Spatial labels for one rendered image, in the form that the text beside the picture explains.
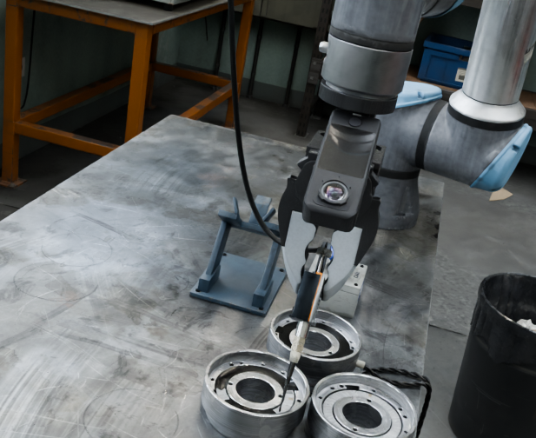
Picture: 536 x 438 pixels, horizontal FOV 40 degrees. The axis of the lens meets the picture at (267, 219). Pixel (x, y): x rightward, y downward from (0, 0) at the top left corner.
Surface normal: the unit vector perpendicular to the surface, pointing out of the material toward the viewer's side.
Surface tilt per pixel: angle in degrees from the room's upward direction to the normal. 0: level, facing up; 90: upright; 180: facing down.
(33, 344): 0
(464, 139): 100
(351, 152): 32
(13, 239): 0
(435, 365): 0
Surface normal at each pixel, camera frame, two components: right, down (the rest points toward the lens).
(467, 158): -0.53, 0.43
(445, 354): 0.17, -0.90
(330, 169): 0.03, -0.56
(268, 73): -0.25, 0.36
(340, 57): -0.70, 0.18
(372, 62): -0.04, 0.40
